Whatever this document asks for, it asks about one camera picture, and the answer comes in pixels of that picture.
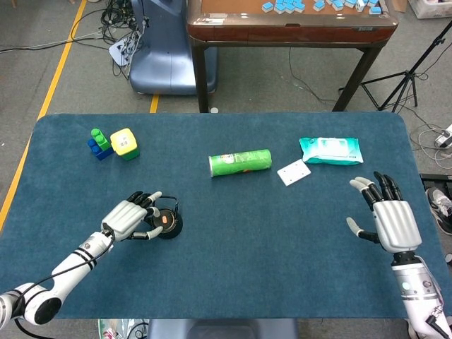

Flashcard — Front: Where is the white crate with items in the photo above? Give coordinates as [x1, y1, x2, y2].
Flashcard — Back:
[408, 0, 452, 19]

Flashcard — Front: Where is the white square plastic panel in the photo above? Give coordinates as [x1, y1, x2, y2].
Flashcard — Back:
[277, 158, 312, 187]

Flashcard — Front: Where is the grey black sneaker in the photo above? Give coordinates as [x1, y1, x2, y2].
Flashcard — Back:
[425, 186, 452, 236]

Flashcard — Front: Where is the white power strip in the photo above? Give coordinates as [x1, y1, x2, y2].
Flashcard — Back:
[108, 33, 142, 67]

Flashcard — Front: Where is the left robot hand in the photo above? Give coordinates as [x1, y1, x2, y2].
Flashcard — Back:
[101, 191, 165, 243]

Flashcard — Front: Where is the dark blue robot torso base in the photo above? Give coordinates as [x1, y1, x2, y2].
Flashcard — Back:
[146, 319, 301, 339]

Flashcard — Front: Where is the black cast iron teapot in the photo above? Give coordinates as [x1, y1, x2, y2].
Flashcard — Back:
[150, 196, 184, 241]

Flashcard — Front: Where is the blue table cloth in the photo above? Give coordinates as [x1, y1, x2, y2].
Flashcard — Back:
[0, 112, 446, 321]

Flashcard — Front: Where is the green chips can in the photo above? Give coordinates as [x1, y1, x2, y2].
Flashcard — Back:
[208, 148, 273, 179]

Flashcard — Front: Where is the black cable bundle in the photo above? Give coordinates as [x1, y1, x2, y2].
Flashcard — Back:
[100, 0, 149, 78]

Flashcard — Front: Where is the green building block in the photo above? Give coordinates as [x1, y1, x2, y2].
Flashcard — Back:
[90, 128, 112, 152]

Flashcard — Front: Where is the white power adapter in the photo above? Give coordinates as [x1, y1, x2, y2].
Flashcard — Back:
[434, 123, 452, 149]

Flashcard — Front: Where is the brown mahjong table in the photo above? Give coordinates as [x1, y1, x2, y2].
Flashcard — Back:
[186, 0, 399, 113]

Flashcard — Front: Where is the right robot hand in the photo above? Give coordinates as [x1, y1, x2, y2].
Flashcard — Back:
[345, 171, 423, 254]

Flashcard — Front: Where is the black tripod stand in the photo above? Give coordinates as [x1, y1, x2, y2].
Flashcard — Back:
[338, 20, 452, 113]

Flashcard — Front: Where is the yellow-lidded green container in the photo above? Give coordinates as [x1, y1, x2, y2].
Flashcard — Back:
[109, 128, 141, 162]

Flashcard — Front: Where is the blue building block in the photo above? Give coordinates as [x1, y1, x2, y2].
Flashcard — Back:
[87, 138, 114, 162]

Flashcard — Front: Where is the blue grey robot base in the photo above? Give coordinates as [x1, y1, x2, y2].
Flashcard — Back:
[129, 0, 218, 95]

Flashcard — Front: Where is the black lid with orange knob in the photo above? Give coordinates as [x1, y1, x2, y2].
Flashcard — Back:
[154, 208, 177, 231]

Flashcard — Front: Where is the teal wet wipes pack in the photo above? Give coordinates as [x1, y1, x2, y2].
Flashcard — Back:
[299, 136, 364, 166]

